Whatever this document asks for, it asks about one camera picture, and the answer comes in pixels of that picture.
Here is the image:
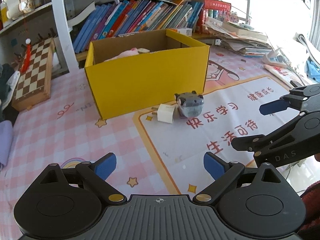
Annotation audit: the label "white power strip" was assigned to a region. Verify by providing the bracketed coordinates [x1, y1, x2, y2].
[262, 48, 288, 68]

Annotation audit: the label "pink printed booklet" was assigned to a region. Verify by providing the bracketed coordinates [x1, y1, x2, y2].
[263, 63, 311, 88]

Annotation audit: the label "stack of papers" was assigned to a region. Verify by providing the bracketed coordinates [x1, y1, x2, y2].
[203, 17, 272, 58]

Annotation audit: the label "white bookshelf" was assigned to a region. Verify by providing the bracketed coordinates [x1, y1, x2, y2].
[49, 0, 252, 70]

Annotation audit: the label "red tassel ornament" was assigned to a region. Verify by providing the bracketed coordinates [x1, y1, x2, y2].
[20, 38, 32, 73]

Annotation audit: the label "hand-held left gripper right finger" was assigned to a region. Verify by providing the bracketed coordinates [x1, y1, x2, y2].
[192, 151, 285, 204]

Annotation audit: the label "white side shelf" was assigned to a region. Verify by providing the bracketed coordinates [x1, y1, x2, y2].
[0, 0, 54, 36]

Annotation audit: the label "red box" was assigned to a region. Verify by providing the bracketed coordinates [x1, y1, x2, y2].
[196, 0, 232, 33]

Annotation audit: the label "folded newspapers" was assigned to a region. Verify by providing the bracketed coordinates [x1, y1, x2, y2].
[295, 32, 320, 63]

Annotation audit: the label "white plug charger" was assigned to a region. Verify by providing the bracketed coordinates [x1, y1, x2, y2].
[151, 103, 179, 124]

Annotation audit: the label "row of books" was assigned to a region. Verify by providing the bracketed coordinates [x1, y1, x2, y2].
[71, 0, 204, 54]

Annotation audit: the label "blue plastic bag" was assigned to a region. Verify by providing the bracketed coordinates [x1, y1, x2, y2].
[306, 60, 320, 83]

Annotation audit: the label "orange and white carton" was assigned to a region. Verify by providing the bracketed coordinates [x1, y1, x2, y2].
[172, 27, 193, 37]

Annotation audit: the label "pile of clothes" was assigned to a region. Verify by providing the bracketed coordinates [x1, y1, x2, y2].
[0, 63, 21, 121]

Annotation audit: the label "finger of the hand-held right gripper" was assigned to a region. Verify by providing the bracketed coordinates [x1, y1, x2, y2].
[231, 110, 320, 156]
[259, 83, 320, 116]

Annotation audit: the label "cream plush toy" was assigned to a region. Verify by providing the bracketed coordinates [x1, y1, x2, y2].
[1, 0, 22, 21]

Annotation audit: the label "desktop with pink printed cloth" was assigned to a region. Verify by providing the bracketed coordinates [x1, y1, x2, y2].
[0, 45, 320, 205]

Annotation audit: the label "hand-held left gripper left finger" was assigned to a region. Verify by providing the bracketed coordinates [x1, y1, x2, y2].
[39, 152, 127, 204]

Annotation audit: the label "wooden chess board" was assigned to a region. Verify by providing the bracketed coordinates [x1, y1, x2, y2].
[11, 37, 56, 112]

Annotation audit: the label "pink plush pig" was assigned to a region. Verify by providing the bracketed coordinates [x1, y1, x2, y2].
[103, 47, 141, 63]

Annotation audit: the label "purple garment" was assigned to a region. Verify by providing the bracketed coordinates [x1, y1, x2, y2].
[0, 120, 14, 169]

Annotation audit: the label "grey toy car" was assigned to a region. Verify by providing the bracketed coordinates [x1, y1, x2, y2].
[174, 90, 204, 118]

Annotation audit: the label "person's dark red garment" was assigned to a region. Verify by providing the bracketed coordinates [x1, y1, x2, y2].
[298, 180, 320, 240]

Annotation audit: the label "yellow cardboard box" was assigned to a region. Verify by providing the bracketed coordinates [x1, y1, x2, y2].
[84, 28, 211, 120]

